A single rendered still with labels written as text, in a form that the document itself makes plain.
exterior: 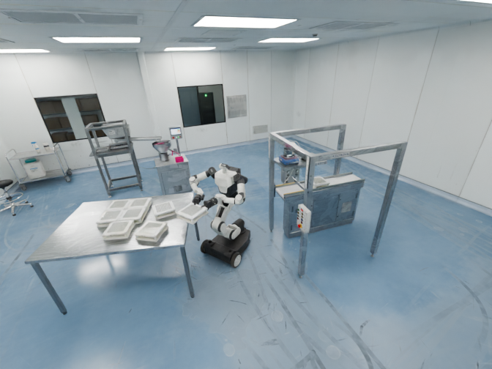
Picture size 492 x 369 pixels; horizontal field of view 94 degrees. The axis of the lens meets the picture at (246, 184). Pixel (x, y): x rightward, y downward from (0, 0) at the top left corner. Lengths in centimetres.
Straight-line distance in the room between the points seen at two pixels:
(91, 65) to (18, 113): 203
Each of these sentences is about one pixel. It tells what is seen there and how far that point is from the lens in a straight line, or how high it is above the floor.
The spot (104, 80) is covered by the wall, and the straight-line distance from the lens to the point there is 735.
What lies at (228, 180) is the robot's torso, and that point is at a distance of 280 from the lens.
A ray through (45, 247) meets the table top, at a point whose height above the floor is 83.
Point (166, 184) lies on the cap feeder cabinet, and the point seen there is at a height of 35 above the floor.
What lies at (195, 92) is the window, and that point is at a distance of 750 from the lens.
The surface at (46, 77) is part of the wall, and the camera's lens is 756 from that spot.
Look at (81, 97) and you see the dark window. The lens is 745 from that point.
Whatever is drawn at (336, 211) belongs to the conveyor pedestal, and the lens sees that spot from 389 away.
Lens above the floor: 237
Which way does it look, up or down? 27 degrees down
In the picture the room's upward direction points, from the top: 3 degrees counter-clockwise
